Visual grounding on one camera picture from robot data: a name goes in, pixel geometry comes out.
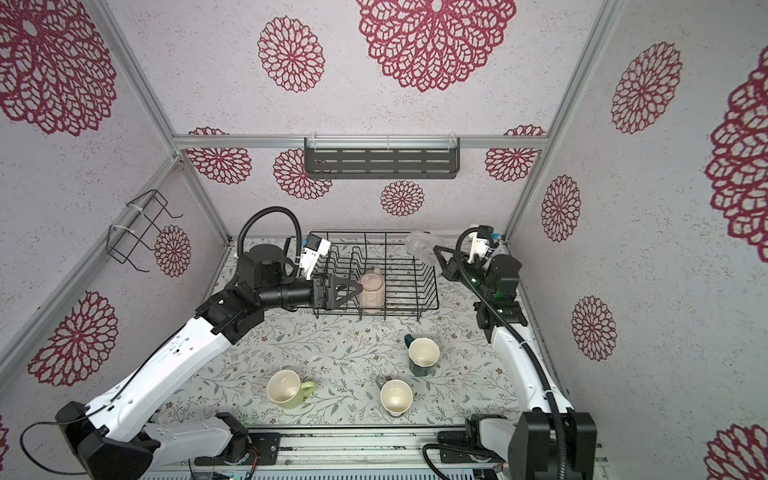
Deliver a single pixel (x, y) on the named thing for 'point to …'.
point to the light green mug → (285, 388)
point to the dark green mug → (423, 353)
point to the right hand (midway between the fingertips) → (436, 245)
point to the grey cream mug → (396, 396)
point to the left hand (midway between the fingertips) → (351, 290)
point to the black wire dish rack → (410, 283)
